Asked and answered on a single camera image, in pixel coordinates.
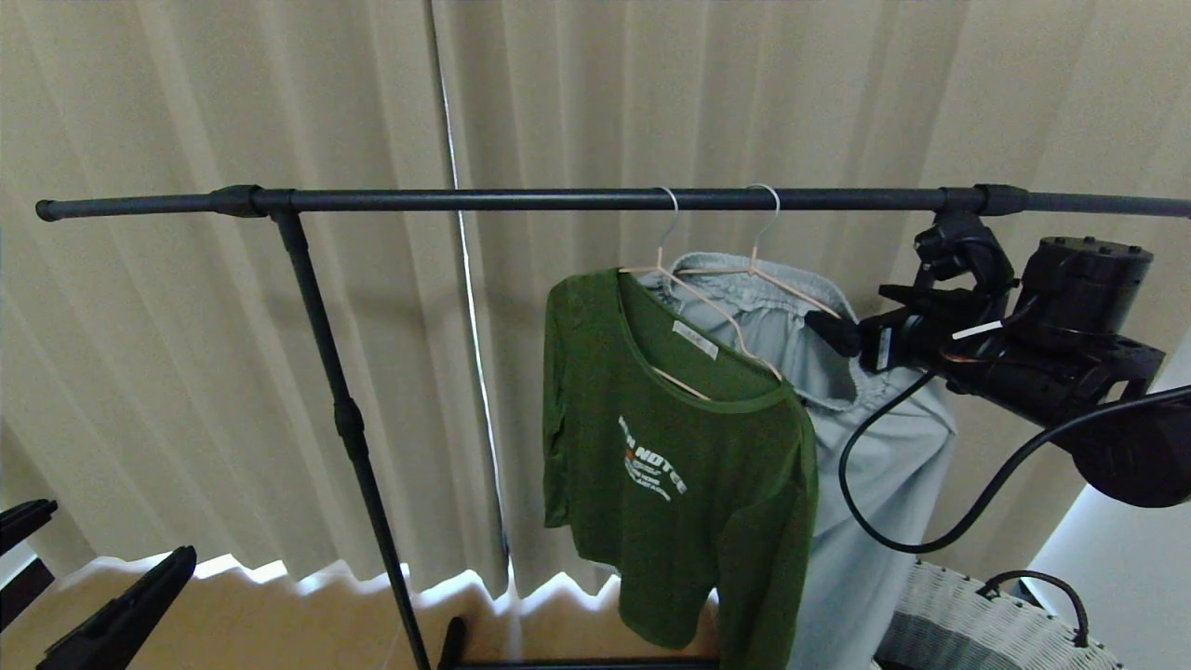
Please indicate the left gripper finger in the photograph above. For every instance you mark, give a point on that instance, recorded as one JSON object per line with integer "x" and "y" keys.
{"x": 130, "y": 614}
{"x": 23, "y": 521}

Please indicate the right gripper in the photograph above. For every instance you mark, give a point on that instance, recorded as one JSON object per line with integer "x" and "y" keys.
{"x": 903, "y": 340}

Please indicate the pale grey shorts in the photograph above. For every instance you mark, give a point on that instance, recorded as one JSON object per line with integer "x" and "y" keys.
{"x": 884, "y": 484}

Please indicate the pink clothes hanger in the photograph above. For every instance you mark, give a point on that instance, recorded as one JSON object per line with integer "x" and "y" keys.
{"x": 658, "y": 261}
{"x": 752, "y": 265}

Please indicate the green shirt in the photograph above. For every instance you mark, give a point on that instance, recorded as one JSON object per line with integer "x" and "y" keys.
{"x": 651, "y": 558}

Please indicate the white laundry basket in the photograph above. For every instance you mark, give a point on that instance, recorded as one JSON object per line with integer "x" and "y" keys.
{"x": 968, "y": 623}

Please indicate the black clothes rack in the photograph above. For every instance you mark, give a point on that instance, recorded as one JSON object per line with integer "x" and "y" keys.
{"x": 465, "y": 199}

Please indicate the beige curtain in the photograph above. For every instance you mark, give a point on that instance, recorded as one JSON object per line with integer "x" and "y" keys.
{"x": 186, "y": 372}

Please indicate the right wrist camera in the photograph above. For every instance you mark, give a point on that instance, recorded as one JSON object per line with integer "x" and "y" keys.
{"x": 968, "y": 251}

